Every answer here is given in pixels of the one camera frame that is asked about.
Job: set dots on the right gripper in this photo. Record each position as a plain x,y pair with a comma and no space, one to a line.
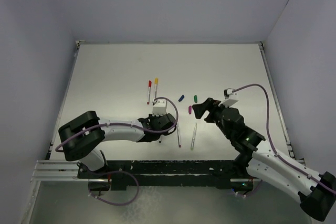
211,105

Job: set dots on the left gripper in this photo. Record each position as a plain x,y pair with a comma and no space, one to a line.
152,118

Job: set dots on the red-ended white marker pen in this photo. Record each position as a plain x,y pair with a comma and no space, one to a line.
148,99

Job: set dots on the yellow-ended white marker pen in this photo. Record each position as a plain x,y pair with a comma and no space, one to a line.
155,90

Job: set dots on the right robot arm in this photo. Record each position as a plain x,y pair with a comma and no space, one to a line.
314,191

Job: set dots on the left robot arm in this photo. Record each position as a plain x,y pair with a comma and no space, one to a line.
81,136

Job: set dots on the green-ended white marker pen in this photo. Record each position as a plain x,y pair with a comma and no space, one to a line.
193,136

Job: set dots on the blue pen cap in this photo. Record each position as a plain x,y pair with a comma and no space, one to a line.
181,98

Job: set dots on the purple-ended white marker pen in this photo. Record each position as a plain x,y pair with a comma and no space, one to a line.
178,136

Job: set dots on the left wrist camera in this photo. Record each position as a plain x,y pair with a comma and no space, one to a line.
159,107

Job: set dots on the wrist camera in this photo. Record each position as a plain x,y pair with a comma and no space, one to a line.
159,107
230,98

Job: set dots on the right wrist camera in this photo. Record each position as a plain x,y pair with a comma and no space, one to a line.
230,98

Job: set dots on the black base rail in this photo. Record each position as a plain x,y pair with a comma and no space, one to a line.
220,174

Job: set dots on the aluminium rail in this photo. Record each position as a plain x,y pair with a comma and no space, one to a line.
55,171

